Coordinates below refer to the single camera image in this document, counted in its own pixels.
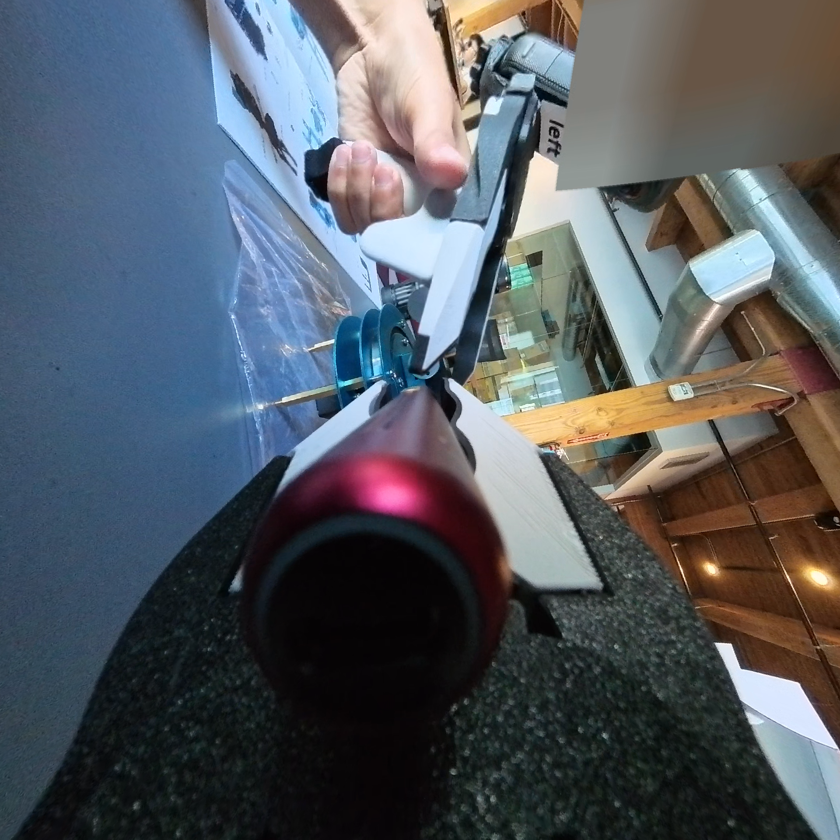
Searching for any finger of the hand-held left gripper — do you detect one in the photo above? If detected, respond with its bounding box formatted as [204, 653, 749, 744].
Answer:
[413, 177, 511, 378]
[451, 215, 521, 385]

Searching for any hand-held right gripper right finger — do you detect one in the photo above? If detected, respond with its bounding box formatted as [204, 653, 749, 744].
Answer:
[450, 387, 606, 593]

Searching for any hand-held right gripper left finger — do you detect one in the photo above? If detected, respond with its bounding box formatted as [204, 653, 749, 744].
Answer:
[225, 382, 389, 597]

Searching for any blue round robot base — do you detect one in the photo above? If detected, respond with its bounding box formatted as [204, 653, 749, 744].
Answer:
[282, 307, 422, 412]

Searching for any person's left hand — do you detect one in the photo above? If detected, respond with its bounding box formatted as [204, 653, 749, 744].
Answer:
[290, 0, 471, 235]

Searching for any clear plastic bag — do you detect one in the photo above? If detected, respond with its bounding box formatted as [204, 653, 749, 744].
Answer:
[222, 161, 379, 427]

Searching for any white instruction manual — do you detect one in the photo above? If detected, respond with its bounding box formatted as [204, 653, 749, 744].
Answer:
[206, 0, 370, 304]

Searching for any silver spiral air duct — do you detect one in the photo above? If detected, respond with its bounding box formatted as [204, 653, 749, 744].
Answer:
[646, 164, 840, 396]

